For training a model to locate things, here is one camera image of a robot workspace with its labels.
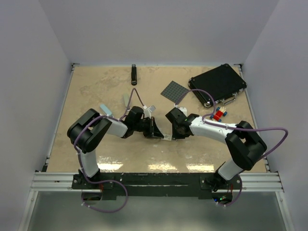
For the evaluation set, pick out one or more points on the red blue lego car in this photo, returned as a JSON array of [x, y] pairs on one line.
[[219, 113]]

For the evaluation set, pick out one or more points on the black stapler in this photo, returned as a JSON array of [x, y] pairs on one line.
[[134, 75]]

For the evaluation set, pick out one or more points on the beige green stapler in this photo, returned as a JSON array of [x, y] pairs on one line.
[[126, 100]]

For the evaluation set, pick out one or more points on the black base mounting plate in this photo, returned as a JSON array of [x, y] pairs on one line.
[[201, 185]]

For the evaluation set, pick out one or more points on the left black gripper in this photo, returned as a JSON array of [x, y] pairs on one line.
[[153, 131]]

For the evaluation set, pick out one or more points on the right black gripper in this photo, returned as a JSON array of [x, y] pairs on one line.
[[177, 136]]

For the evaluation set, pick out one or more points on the grey lego baseplate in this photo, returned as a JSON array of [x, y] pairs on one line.
[[174, 91]]

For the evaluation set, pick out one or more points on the light blue stapler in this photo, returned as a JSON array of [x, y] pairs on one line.
[[106, 110]]

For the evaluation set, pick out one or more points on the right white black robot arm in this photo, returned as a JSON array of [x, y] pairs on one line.
[[244, 144]]

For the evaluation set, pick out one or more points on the aluminium front rail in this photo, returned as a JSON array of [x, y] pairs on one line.
[[62, 182]]

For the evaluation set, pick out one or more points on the black carrying case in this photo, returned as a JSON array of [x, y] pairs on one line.
[[221, 84]]

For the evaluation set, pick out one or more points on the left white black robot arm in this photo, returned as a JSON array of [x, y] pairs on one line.
[[88, 131]]

